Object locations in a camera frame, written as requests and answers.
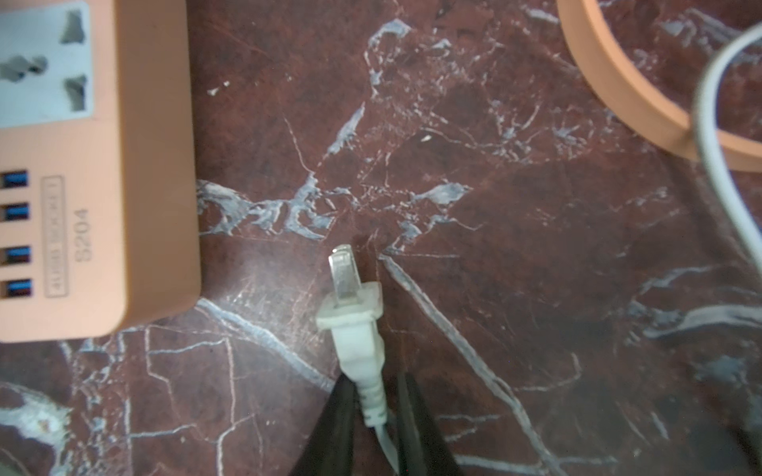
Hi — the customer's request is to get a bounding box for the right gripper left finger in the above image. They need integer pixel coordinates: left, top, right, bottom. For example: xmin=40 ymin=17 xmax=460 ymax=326
xmin=290 ymin=374 xmax=356 ymax=476

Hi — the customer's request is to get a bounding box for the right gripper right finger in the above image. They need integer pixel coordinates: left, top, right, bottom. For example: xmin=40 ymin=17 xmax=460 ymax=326
xmin=396 ymin=373 xmax=464 ymax=476

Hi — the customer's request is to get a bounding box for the white fan cable with plug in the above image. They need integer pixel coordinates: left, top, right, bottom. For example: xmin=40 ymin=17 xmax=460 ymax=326
xmin=314 ymin=23 xmax=762 ymax=476

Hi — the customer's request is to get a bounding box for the pink power strip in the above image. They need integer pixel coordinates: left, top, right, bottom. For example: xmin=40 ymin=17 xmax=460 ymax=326
xmin=1 ymin=1 xmax=202 ymax=342

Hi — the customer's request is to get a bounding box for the small orange desk fan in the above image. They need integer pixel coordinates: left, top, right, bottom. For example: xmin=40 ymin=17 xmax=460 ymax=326
xmin=557 ymin=1 xmax=761 ymax=161

